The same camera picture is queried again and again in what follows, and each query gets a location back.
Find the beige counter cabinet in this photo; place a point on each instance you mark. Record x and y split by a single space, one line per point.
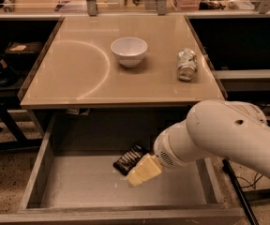
79 69

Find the grey open top drawer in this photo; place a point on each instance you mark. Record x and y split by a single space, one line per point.
73 181

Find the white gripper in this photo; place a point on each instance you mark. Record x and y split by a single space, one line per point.
163 151

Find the dark box on shelf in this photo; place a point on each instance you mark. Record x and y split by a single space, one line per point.
24 48

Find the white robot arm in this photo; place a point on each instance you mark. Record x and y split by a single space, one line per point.
234 130

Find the black metal stand left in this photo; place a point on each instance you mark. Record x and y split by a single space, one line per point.
21 142

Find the white ceramic bowl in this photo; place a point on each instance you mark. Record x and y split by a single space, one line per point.
129 51

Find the grey metal post left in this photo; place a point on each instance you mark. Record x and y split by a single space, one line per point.
92 7

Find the crushed silver can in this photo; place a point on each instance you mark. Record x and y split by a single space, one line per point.
186 65

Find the black floor pole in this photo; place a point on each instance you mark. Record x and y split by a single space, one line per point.
227 168

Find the black tool on shelf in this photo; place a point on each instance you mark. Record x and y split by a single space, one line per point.
7 75

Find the black rxbar chocolate wrapper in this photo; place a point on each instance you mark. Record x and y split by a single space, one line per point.
130 159

